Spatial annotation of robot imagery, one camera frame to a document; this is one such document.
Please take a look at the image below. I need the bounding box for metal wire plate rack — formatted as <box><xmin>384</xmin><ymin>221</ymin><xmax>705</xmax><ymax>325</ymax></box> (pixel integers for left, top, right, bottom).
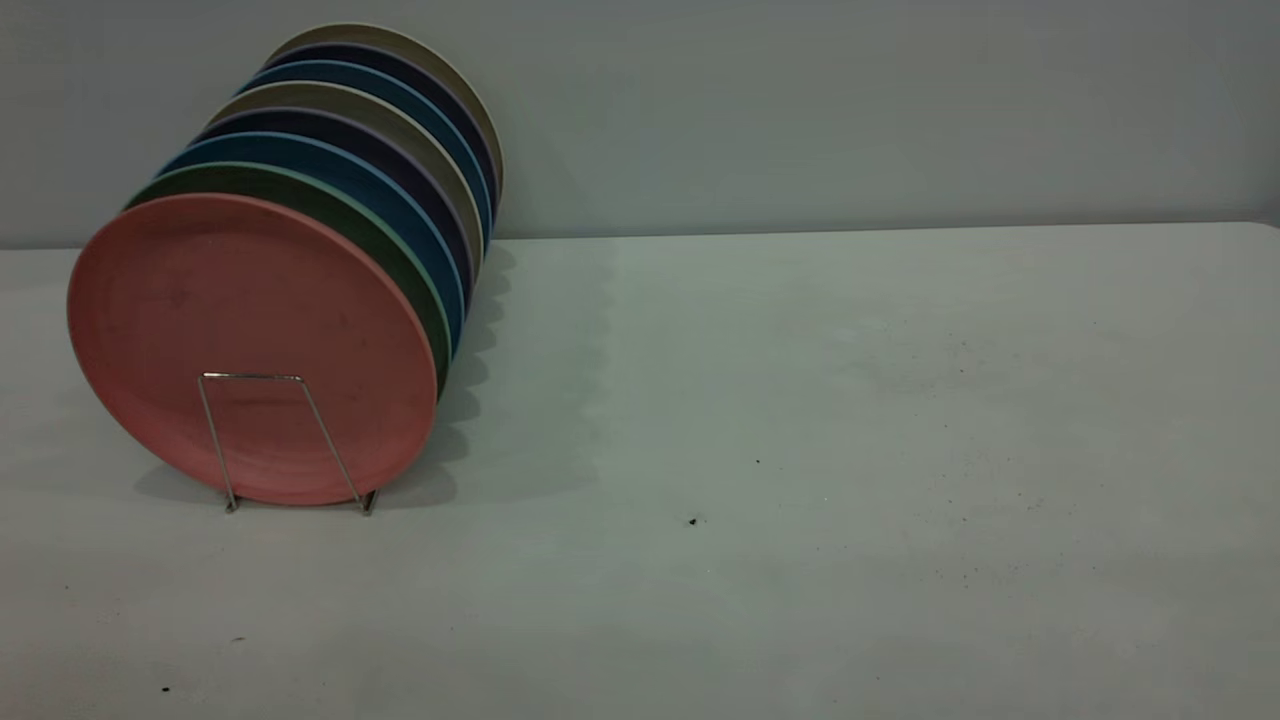
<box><xmin>197</xmin><ymin>372</ymin><xmax>379</xmax><ymax>517</ymax></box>

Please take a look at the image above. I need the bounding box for green round plate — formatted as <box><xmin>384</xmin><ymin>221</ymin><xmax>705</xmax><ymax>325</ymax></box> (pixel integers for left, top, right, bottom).
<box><xmin>125</xmin><ymin>163</ymin><xmax>453</xmax><ymax>391</ymax></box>

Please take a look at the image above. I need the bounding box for dark purple round plate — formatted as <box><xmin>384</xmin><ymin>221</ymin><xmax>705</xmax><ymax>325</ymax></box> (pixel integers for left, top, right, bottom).
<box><xmin>190</xmin><ymin>107</ymin><xmax>476</xmax><ymax>301</ymax></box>
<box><xmin>262</xmin><ymin>42</ymin><xmax>498</xmax><ymax>216</ymax></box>

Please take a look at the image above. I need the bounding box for pink round plate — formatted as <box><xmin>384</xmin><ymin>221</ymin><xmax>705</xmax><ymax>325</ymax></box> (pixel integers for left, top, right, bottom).
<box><xmin>67</xmin><ymin>193</ymin><xmax>439</xmax><ymax>507</ymax></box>

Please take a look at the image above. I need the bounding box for beige round plate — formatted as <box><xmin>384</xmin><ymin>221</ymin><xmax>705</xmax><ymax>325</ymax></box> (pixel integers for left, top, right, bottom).
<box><xmin>205</xmin><ymin>81</ymin><xmax>485</xmax><ymax>281</ymax></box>
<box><xmin>262</xmin><ymin>22</ymin><xmax>504</xmax><ymax>211</ymax></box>

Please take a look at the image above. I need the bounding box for blue round plate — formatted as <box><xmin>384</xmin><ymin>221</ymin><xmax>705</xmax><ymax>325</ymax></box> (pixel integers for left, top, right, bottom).
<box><xmin>235</xmin><ymin>60</ymin><xmax>493</xmax><ymax>251</ymax></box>
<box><xmin>158</xmin><ymin>131</ymin><xmax>468</xmax><ymax>351</ymax></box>

